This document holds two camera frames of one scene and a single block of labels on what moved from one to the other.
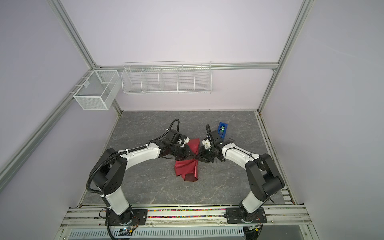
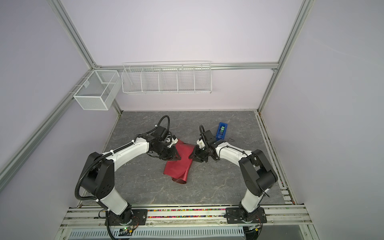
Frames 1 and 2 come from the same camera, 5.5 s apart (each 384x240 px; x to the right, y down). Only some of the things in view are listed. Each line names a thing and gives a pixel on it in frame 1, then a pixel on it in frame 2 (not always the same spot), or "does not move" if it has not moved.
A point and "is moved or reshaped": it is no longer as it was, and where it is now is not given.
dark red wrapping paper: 187,168 is moved or reshaped
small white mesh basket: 98,90 does not move
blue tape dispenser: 222,129 does not move
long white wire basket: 167,77 does not move
